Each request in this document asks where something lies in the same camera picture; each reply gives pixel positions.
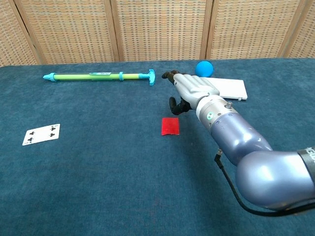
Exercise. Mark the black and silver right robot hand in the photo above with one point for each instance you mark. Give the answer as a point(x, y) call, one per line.
point(194, 88)

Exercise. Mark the green and cyan water squirter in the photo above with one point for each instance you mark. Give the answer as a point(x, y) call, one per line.
point(86, 77)

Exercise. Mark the silver-blue right robot arm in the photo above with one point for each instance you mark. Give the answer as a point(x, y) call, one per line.
point(265, 177)

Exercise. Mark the woven bamboo folding screen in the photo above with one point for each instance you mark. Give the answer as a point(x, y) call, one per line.
point(160, 29)

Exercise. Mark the four of clubs playing card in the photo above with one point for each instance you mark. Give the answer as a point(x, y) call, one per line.
point(41, 134)

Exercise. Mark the white flat plastic box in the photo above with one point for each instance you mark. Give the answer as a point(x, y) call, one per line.
point(231, 88)

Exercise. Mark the blue carpet table cover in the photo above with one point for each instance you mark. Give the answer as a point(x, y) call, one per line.
point(110, 177)

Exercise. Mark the blue ball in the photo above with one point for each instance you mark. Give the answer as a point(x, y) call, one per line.
point(204, 68)

